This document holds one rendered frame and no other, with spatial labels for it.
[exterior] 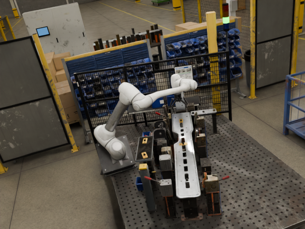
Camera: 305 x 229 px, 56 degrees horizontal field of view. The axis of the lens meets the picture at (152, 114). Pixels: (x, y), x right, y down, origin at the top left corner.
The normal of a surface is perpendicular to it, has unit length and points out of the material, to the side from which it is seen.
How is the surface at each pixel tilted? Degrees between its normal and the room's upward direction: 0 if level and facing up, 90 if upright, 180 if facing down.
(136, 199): 0
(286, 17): 91
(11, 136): 91
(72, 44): 90
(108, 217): 0
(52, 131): 90
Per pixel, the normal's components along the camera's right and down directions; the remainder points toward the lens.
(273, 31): 0.31, 0.42
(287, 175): -0.16, -0.88
